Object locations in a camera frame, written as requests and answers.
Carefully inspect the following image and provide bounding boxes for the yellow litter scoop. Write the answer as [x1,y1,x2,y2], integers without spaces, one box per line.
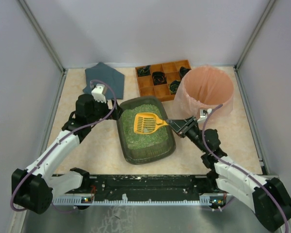
[133,113,168,134]

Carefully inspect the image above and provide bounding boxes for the dark grey litter box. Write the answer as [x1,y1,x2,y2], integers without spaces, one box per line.
[117,96,176,165]

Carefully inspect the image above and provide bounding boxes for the trash bin with pink bag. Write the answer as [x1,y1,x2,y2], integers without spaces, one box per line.
[172,66,234,118]

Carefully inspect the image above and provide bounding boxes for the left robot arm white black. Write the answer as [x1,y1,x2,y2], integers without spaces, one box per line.
[10,94,121,214]

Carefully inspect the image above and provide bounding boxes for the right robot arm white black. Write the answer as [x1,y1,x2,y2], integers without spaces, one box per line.
[167,117,291,233]

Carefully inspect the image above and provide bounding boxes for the green litter pellets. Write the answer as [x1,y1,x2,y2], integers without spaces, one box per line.
[121,104,168,150]

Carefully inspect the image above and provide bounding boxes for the folded grey-blue cloth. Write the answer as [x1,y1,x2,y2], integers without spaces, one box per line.
[83,62,125,100]

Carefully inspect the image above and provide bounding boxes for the rolled tie yellow floral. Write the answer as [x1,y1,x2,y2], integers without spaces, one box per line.
[169,80,180,95]

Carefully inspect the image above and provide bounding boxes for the orange wooden compartment tray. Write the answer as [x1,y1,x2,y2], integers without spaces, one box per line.
[135,60,192,101]

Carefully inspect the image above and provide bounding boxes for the rolled tie orange pattern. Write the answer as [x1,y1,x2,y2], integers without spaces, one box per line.
[152,71,167,85]

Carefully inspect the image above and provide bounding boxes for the rolled tie green pattern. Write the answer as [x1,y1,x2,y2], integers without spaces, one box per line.
[136,65,151,77]

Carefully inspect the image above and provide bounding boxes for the rolled tie dark grey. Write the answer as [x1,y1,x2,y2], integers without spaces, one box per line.
[179,67,191,79]

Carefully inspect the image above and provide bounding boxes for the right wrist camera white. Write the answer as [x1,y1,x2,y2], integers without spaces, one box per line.
[197,108,212,123]

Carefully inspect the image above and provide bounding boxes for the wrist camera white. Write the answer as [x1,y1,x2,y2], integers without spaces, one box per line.
[91,83,107,103]
[197,108,212,123]

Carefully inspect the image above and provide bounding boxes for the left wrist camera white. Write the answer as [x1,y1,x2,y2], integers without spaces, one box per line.
[91,83,107,103]

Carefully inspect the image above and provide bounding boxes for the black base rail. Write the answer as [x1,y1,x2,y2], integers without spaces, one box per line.
[55,175,228,209]

